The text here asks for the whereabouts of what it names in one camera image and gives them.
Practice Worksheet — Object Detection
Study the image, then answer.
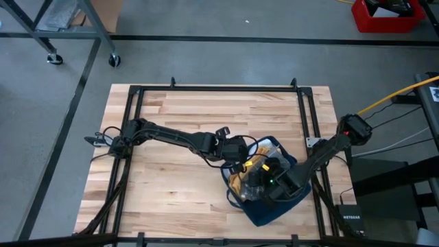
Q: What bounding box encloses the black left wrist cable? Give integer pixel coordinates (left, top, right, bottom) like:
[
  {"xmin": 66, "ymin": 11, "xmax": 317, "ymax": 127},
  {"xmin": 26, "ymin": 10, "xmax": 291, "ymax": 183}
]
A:
[{"xmin": 202, "ymin": 134, "xmax": 275, "ymax": 169}]

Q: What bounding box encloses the thick yellow cable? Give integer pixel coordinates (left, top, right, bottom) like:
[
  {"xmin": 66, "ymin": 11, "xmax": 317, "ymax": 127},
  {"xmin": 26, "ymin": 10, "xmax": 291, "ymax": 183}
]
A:
[{"xmin": 356, "ymin": 75, "xmax": 439, "ymax": 116}]

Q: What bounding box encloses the silver foil bag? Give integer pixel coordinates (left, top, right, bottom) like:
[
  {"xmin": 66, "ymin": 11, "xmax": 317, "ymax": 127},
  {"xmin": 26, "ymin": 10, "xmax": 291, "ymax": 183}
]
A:
[{"xmin": 36, "ymin": 0, "xmax": 82, "ymax": 31}]

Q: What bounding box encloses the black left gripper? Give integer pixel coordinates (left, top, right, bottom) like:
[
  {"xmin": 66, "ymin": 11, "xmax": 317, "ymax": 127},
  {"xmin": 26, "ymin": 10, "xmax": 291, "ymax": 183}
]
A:
[{"xmin": 214, "ymin": 126, "xmax": 250, "ymax": 164}]

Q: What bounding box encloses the grey cable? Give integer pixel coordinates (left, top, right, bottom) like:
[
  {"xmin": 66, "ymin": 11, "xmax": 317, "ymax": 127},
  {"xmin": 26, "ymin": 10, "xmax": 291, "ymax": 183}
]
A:
[{"xmin": 352, "ymin": 127, "xmax": 431, "ymax": 158}]

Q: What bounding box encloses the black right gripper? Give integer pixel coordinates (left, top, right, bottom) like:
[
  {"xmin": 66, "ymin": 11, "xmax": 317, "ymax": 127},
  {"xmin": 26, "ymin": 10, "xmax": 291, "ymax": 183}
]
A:
[{"xmin": 247, "ymin": 157, "xmax": 307, "ymax": 204}]

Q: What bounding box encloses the black equipment stand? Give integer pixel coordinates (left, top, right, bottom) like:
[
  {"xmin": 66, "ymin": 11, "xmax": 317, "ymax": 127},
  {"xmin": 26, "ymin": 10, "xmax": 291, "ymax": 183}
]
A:
[{"xmin": 350, "ymin": 156, "xmax": 439, "ymax": 224}]

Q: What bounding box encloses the black Netgear router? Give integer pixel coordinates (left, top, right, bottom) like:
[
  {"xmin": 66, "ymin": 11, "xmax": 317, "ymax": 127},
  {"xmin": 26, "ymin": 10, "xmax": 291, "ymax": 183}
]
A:
[{"xmin": 335, "ymin": 204, "xmax": 366, "ymax": 236}]

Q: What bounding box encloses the blue white striped fabric basket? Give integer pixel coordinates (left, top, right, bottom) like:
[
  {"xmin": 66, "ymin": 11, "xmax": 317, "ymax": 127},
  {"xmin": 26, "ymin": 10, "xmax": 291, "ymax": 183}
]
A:
[{"xmin": 220, "ymin": 135, "xmax": 312, "ymax": 228}]

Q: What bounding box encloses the grey metal cart frame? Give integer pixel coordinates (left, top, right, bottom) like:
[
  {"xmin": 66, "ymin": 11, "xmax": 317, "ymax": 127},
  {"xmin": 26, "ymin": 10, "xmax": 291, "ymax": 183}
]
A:
[{"xmin": 0, "ymin": 0, "xmax": 123, "ymax": 68}]

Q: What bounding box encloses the yellow towel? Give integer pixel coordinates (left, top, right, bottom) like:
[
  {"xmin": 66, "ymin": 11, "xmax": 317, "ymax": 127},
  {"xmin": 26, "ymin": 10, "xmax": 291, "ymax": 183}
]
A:
[{"xmin": 228, "ymin": 145, "xmax": 275, "ymax": 193}]

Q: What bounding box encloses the brown cardboard box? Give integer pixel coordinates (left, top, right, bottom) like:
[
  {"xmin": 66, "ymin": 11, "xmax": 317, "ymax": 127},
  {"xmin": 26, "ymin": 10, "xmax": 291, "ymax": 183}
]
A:
[{"xmin": 71, "ymin": 0, "xmax": 124, "ymax": 34}]

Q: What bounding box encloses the red plastic bin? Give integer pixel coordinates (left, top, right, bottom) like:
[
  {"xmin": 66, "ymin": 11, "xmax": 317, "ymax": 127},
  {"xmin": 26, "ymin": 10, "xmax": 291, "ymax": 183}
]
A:
[{"xmin": 351, "ymin": 0, "xmax": 427, "ymax": 34}]

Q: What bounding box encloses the black metal table frame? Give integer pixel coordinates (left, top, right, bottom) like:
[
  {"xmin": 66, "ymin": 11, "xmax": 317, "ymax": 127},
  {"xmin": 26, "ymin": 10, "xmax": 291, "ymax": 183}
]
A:
[{"xmin": 73, "ymin": 77, "xmax": 361, "ymax": 247}]

